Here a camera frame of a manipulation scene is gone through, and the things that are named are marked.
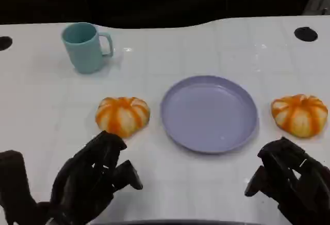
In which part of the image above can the lilac plate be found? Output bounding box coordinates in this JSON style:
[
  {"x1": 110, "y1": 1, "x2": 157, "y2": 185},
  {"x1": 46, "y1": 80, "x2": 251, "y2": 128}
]
[{"x1": 160, "y1": 75, "x2": 259, "y2": 155}]

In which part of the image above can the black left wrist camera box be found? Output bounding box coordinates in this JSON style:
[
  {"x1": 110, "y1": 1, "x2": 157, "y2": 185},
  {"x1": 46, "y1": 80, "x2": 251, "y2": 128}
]
[{"x1": 0, "y1": 150, "x2": 38, "y2": 225}]

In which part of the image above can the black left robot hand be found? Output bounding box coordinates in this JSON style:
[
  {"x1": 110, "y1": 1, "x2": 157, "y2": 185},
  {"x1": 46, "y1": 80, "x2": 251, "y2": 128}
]
[{"x1": 50, "y1": 130, "x2": 143, "y2": 223}]

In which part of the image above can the orange white toy bread roll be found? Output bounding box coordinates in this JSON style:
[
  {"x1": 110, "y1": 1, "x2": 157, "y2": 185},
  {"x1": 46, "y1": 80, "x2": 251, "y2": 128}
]
[
  {"x1": 95, "y1": 97, "x2": 151, "y2": 139},
  {"x1": 271, "y1": 93, "x2": 328, "y2": 139}
]

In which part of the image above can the pale green mug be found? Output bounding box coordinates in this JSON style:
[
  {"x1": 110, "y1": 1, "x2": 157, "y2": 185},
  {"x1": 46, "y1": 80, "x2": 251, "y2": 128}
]
[{"x1": 61, "y1": 22, "x2": 114, "y2": 75}]

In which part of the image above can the black round table grommet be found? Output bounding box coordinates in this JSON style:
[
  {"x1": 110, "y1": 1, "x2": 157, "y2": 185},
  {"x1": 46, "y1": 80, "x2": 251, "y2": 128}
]
[
  {"x1": 0, "y1": 36, "x2": 13, "y2": 52},
  {"x1": 294, "y1": 26, "x2": 318, "y2": 42}
]

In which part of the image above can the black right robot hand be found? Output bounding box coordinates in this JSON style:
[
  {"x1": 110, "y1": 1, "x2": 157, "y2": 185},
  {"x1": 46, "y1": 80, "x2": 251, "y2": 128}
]
[{"x1": 244, "y1": 136, "x2": 330, "y2": 225}]

